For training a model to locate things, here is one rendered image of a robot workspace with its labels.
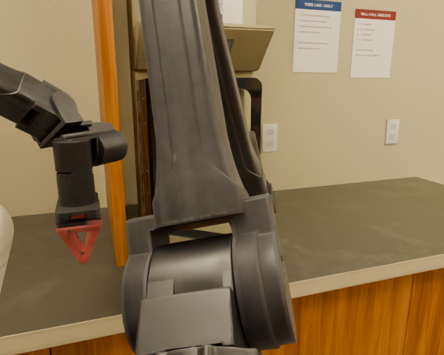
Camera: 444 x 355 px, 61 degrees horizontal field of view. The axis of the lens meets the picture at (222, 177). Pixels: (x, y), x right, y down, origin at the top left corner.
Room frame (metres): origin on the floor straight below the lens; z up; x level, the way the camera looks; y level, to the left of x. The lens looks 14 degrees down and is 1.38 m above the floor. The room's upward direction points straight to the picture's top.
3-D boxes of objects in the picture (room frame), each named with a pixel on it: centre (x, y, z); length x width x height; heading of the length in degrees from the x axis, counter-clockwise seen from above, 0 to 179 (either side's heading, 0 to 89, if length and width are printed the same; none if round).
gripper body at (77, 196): (0.60, 0.24, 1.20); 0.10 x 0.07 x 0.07; 19
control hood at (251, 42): (0.96, 0.04, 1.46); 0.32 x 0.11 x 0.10; 109
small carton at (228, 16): (0.98, -0.02, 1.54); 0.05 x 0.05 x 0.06; 20
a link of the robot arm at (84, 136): (0.60, 0.24, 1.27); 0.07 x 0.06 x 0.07; 152
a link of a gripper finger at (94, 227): (0.59, 0.24, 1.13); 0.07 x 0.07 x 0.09; 19
